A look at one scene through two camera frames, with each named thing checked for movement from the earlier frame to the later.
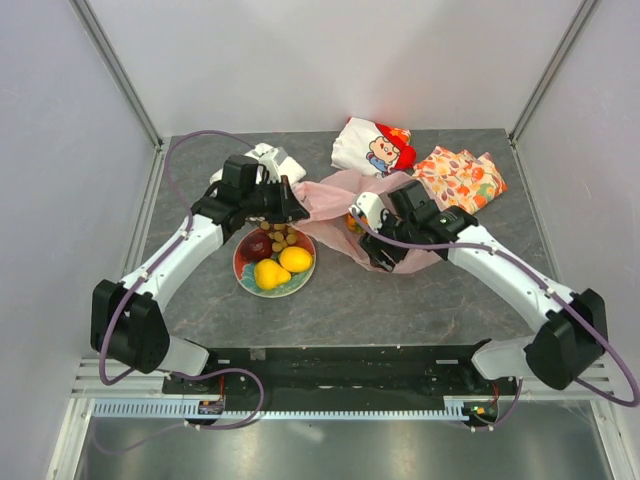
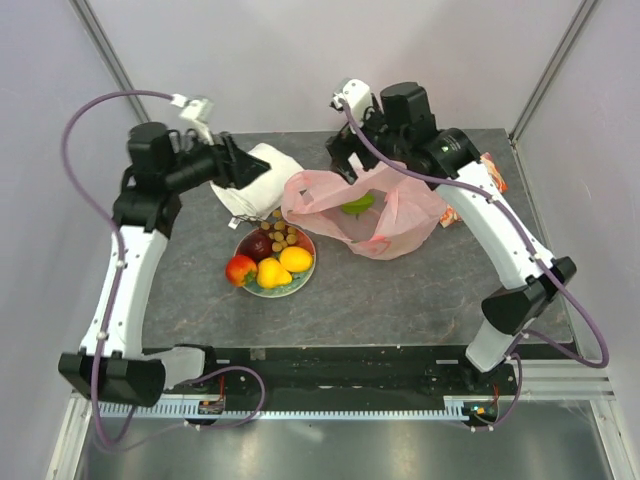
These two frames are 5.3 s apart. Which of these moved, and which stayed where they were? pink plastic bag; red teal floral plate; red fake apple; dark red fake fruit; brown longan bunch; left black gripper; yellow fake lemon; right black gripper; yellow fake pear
Moved: left black gripper; right black gripper; red fake apple; pink plastic bag
Stayed: yellow fake lemon; red teal floral plate; brown longan bunch; dark red fake fruit; yellow fake pear
